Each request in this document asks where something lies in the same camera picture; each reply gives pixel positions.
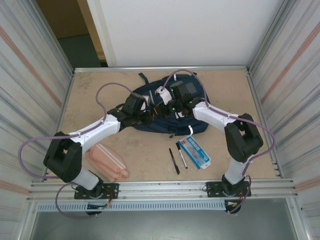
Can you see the navy blue backpack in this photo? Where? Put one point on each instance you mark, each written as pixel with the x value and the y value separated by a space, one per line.
pixel 180 125

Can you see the black and white marker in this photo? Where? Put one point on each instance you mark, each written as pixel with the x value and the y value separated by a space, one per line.
pixel 181 155

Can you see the thin black pen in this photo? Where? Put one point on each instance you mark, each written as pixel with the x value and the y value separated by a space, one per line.
pixel 174 161

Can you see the blue white ruler set package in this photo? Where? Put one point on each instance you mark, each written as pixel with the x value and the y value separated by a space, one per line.
pixel 196 152

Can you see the pink pencil case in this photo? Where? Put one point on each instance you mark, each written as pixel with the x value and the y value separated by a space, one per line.
pixel 107 162

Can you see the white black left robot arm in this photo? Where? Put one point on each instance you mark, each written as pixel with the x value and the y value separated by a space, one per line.
pixel 100 132

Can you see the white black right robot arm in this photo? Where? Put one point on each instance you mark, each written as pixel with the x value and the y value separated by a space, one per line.
pixel 212 117

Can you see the brown wooden door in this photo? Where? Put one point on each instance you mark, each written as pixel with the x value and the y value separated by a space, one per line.
pixel 62 17

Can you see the aluminium table edge rail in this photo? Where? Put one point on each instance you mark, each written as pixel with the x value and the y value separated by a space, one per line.
pixel 125 68

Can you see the aluminium side rail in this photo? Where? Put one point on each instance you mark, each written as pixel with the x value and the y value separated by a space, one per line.
pixel 65 102
pixel 260 110

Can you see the long aluminium mounting rail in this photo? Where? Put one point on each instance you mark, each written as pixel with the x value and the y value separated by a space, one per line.
pixel 162 190

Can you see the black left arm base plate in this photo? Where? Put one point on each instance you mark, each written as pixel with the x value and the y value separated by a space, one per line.
pixel 112 191

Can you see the white door frame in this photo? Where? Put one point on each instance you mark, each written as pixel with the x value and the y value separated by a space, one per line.
pixel 102 30

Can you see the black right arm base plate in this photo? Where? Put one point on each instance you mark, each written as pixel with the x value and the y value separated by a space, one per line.
pixel 212 188

